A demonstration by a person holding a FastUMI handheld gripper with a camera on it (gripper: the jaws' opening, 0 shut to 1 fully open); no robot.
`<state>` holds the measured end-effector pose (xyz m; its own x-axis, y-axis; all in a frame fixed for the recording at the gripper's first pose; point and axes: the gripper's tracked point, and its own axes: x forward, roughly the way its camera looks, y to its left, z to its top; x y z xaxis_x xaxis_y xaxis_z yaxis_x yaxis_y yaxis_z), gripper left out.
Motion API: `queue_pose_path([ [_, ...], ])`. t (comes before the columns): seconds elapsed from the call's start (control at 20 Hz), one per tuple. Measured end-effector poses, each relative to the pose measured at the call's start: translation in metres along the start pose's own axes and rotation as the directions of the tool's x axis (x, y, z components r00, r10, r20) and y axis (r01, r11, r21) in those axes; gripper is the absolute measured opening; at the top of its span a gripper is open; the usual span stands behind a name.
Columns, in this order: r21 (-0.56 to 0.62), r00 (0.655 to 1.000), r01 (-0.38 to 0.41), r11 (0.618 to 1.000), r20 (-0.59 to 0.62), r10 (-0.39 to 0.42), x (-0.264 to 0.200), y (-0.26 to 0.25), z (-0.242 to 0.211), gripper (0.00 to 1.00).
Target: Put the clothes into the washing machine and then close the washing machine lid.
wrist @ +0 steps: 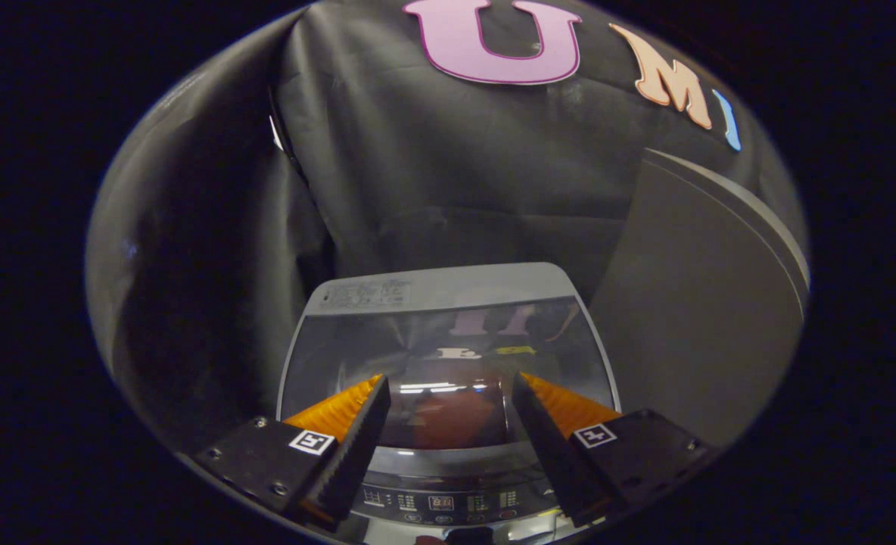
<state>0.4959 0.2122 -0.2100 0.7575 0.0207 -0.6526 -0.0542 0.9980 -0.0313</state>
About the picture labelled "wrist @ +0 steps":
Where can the grey washing machine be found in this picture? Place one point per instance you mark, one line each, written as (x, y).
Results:
(448, 503)

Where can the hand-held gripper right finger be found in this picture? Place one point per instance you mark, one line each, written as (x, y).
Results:
(550, 450)

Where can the dark washing machine lid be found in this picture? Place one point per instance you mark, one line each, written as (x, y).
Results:
(448, 288)

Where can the black backdrop cloth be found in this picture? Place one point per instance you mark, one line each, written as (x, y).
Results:
(433, 174)

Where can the grey cabinet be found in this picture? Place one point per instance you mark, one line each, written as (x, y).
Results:
(690, 303)

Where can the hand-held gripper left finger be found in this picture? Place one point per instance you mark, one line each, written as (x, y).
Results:
(357, 450)

